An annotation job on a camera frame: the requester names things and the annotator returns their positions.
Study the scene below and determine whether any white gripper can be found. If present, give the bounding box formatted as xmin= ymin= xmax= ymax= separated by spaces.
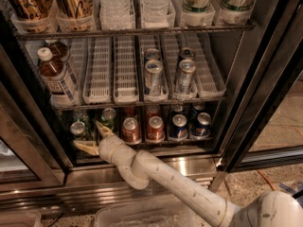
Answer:
xmin=73 ymin=121 xmax=136 ymax=169

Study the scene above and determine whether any silver tall can rear right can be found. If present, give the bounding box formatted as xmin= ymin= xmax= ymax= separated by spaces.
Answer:
xmin=178 ymin=47 xmax=195 ymax=61

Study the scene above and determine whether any white empty tray left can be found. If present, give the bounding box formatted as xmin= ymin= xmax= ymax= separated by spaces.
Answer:
xmin=82 ymin=37 xmax=112 ymax=104

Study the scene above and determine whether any steel fridge cabinet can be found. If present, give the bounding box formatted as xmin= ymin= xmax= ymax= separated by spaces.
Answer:
xmin=0 ymin=0 xmax=303 ymax=216

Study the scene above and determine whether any black tripod leg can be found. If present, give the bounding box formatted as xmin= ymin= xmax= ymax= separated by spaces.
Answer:
xmin=293 ymin=189 xmax=303 ymax=199

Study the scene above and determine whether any green can rear left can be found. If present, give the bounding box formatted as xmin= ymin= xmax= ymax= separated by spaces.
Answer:
xmin=73 ymin=109 xmax=91 ymax=127

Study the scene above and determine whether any gold can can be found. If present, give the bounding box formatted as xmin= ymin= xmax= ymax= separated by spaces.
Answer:
xmin=9 ymin=0 xmax=53 ymax=21
xmin=51 ymin=0 xmax=95 ymax=20

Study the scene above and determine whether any red can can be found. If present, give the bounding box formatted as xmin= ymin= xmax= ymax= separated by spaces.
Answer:
xmin=147 ymin=116 xmax=165 ymax=142
xmin=122 ymin=117 xmax=141 ymax=144
xmin=146 ymin=105 xmax=161 ymax=117

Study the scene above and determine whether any orange cable on floor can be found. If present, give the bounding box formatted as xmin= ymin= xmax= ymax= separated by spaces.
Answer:
xmin=256 ymin=168 xmax=277 ymax=192

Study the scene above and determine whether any brown tea bottle rear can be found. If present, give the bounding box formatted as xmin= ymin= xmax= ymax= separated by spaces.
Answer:
xmin=46 ymin=41 xmax=79 ymax=80

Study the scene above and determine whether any brown tea bottle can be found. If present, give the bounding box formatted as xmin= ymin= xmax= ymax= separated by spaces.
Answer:
xmin=46 ymin=41 xmax=79 ymax=80
xmin=37 ymin=47 xmax=76 ymax=106

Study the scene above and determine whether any silver tall can rear left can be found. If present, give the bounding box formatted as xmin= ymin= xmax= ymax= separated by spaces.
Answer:
xmin=144 ymin=48 xmax=160 ymax=62

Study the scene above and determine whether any blue can rear right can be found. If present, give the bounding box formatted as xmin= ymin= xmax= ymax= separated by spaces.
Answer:
xmin=191 ymin=102 xmax=205 ymax=114

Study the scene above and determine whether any white empty tray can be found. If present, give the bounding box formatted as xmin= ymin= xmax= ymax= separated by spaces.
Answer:
xmin=82 ymin=37 xmax=112 ymax=104
xmin=185 ymin=33 xmax=226 ymax=98
xmin=114 ymin=37 xmax=139 ymax=104

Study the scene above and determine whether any clear water bottle left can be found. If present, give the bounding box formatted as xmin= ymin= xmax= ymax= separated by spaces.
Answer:
xmin=99 ymin=0 xmax=131 ymax=30

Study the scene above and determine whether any blue can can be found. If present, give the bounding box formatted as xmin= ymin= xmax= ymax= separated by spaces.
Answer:
xmin=169 ymin=114 xmax=187 ymax=141
xmin=170 ymin=104 xmax=185 ymax=115
xmin=191 ymin=102 xmax=205 ymax=114
xmin=191 ymin=113 xmax=211 ymax=137

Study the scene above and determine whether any red can rear right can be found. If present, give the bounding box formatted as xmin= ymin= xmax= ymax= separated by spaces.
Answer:
xmin=146 ymin=105 xmax=161 ymax=117

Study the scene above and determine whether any silver tall can front left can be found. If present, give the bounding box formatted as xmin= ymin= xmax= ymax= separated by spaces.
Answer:
xmin=144 ymin=60 xmax=163 ymax=96

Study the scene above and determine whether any white empty tray middle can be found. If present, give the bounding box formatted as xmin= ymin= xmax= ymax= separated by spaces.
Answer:
xmin=114 ymin=37 xmax=139 ymax=104

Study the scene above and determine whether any brown tea bottle front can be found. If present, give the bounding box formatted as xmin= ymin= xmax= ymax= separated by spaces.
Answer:
xmin=37 ymin=47 xmax=76 ymax=106

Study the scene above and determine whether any blue can front right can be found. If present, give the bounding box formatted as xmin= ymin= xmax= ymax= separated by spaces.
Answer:
xmin=191 ymin=113 xmax=211 ymax=137

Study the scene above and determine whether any clear plastic bin corner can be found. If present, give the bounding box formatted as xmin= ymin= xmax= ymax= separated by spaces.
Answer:
xmin=0 ymin=212 xmax=43 ymax=227

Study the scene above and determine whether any red can front right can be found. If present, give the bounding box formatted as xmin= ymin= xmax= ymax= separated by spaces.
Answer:
xmin=147 ymin=116 xmax=165 ymax=142

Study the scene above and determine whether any blue can rear left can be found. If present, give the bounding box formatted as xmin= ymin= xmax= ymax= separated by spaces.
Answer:
xmin=170 ymin=104 xmax=185 ymax=115

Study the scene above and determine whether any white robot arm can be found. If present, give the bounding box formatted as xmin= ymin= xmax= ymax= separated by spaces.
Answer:
xmin=74 ymin=122 xmax=303 ymax=227

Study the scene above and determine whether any silver tall can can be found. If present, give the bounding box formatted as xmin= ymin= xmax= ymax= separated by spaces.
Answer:
xmin=144 ymin=48 xmax=160 ymax=62
xmin=144 ymin=60 xmax=163 ymax=96
xmin=175 ymin=59 xmax=196 ymax=95
xmin=178 ymin=47 xmax=195 ymax=61

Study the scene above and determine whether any silver tall can front right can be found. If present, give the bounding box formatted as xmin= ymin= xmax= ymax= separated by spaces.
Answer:
xmin=175 ymin=59 xmax=196 ymax=95

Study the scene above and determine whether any red can front left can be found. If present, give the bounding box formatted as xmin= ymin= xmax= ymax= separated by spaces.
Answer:
xmin=122 ymin=117 xmax=141 ymax=144

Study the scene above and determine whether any gold can top left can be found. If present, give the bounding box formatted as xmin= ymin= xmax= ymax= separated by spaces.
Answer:
xmin=9 ymin=0 xmax=53 ymax=21

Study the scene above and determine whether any white empty tray right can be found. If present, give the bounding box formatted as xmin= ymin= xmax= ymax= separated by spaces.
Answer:
xmin=185 ymin=33 xmax=226 ymax=98

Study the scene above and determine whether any clear plastic bin floor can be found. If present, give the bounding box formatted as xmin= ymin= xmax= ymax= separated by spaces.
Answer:
xmin=94 ymin=196 xmax=205 ymax=227

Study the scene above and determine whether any fridge glass door right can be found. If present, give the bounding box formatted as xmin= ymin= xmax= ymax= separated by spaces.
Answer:
xmin=218 ymin=0 xmax=303 ymax=172

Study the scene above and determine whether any green can front left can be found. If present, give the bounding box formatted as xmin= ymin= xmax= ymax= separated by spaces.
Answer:
xmin=70 ymin=121 xmax=93 ymax=141

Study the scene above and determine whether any blue can front left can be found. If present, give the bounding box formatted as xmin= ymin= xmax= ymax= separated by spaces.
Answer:
xmin=169 ymin=114 xmax=187 ymax=141

